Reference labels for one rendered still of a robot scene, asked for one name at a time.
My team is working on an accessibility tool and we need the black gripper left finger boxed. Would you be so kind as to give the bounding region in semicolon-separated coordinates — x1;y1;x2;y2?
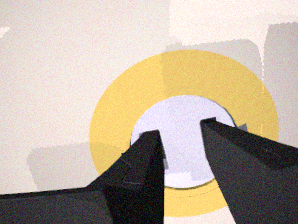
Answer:
0;129;165;224

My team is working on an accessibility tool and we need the white round cartridge with two slots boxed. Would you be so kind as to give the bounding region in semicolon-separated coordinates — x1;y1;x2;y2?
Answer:
130;95;235;188

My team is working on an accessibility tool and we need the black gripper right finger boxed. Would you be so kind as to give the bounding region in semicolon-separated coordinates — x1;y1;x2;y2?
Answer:
200;119;298;224

